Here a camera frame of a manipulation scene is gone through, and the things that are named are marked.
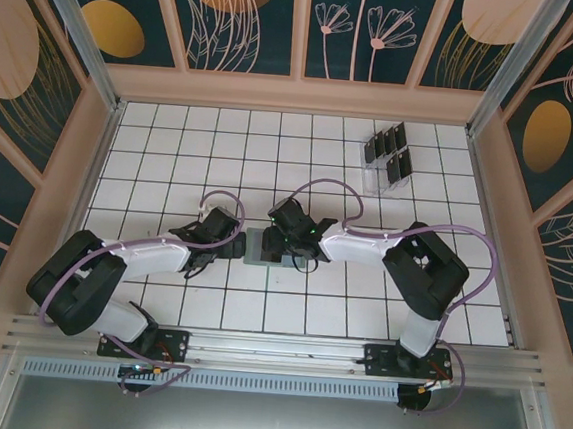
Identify clear acrylic card stand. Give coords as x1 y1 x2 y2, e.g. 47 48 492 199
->
355 119 420 202

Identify grey metal sheet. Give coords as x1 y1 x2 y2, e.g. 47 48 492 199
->
0 342 573 429

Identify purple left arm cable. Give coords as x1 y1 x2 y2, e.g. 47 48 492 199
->
32 176 248 405

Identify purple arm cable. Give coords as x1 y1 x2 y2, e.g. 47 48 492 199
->
32 176 248 405
272 175 503 422

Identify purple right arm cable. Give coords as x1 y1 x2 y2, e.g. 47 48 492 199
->
272 175 503 422

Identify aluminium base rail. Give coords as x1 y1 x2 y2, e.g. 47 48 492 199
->
2 302 555 399

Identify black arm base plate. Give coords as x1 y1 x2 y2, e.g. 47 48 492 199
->
361 341 456 384
96 323 192 366

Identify slotted grey cable duct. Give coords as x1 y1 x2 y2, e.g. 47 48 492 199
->
19 350 402 407

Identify wall panel with pink flowers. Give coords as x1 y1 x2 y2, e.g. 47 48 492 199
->
300 0 430 90

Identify dark wall panel with oval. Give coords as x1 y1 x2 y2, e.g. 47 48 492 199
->
53 0 194 71

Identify aluminium frame post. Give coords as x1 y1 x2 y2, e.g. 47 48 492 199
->
17 0 137 114
465 0 567 145

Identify wall panel oval and ferns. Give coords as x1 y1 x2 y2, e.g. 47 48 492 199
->
490 0 573 218

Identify wall panel large pink circle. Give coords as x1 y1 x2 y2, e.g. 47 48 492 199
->
0 0 96 182

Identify wall panel pink circle grasses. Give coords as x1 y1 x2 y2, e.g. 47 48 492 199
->
417 0 542 99

